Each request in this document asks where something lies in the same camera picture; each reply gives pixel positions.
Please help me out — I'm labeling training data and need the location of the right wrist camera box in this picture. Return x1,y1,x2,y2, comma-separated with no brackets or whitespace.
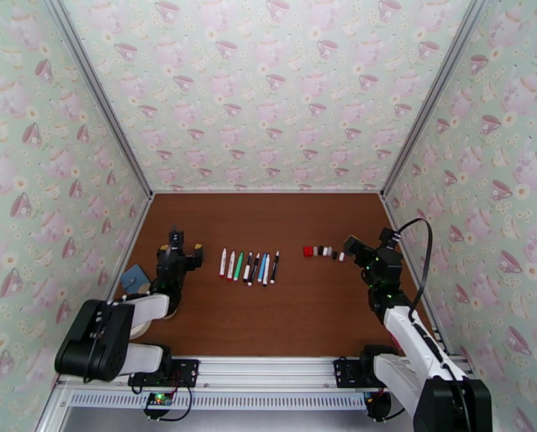
379,227,401,251

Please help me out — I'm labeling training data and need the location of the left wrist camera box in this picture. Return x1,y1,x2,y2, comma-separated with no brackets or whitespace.
167,227,185,253

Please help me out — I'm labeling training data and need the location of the small circuit board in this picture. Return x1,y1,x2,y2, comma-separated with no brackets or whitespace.
143,391,176,411

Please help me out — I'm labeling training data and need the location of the white masking tape roll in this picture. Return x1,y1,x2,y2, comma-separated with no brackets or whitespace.
129,320,153,341

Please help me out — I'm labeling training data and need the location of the aluminium front beam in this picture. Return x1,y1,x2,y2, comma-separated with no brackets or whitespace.
54,355,479,392

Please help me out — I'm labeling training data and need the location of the perforated metal cable tray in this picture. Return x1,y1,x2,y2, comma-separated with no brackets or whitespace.
68,391,373,410

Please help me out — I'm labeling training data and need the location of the aluminium back rail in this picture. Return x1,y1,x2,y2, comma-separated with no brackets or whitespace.
151,188,384,194

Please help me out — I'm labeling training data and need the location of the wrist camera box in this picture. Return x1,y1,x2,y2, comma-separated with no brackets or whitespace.
167,227,185,253
379,227,401,251

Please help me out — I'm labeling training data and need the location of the aluminium corner post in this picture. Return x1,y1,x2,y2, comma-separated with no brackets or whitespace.
379,0,497,198
41,0,155,198

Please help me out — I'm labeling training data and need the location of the black round disc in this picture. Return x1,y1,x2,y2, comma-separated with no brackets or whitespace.
365,392,392,423

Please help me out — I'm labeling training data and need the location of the thin black base wire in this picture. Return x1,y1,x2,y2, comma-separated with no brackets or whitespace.
160,383,194,422

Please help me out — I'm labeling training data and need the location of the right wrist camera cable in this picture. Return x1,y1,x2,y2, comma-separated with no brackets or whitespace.
394,217,433,324

